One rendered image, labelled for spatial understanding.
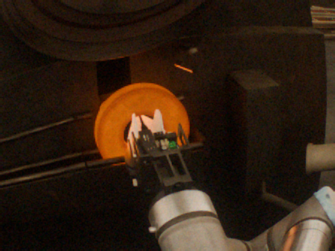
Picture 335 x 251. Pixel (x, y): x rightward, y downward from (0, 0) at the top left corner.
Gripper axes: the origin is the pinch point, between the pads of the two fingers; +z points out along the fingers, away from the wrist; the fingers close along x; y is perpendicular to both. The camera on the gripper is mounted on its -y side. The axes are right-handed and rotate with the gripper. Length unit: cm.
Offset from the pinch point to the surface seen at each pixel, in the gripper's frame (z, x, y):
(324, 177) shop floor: 44, -93, -93
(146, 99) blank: 0.1, -1.0, 4.9
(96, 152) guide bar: 1.1, 8.0, -5.2
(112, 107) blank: -0.1, 4.6, 4.9
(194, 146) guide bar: -4.4, -7.5, -2.3
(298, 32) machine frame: 10.0, -36.6, 9.8
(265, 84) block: -1.7, -21.2, 6.0
